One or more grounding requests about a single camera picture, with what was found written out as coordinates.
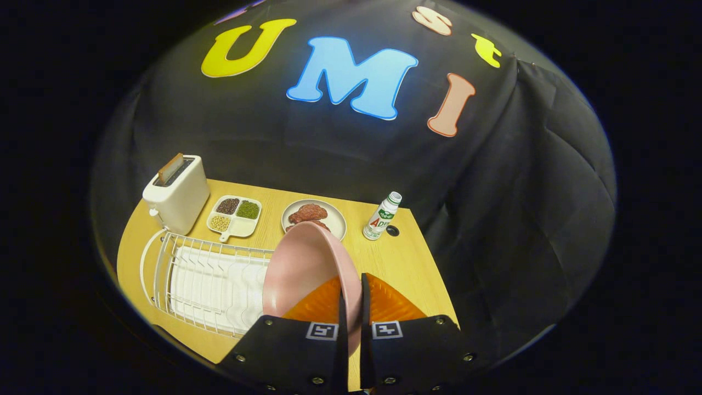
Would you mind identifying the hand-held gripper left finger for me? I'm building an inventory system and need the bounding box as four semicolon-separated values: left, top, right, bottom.
217;274;350;393

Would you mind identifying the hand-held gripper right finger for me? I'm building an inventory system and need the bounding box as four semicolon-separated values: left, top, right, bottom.
359;273;483;393

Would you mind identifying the pink plate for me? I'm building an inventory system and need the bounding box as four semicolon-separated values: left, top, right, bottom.
262;221;364;357

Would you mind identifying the white wire dish rack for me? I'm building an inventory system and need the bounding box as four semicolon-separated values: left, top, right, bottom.
140;229;275;338

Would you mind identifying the beige round plate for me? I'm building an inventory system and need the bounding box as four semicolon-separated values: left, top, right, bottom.
281;199;347;242

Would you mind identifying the reddish-brown meat piece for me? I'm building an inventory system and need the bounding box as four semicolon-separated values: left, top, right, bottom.
288;204;329;224
285;219;332;233

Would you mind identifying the white bottle with green label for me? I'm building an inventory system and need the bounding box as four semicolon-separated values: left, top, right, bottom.
363;191;403;241

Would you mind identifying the white divided tray with beans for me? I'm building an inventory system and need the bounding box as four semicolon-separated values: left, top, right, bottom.
206;195;263;243

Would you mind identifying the black backdrop cloth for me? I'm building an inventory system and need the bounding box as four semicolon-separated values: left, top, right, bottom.
90;0;618;374

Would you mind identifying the white toaster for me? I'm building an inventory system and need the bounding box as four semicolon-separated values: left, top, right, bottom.
142;155;211;235

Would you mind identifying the brown toast slice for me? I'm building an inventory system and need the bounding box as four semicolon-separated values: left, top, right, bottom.
157;153;185;184

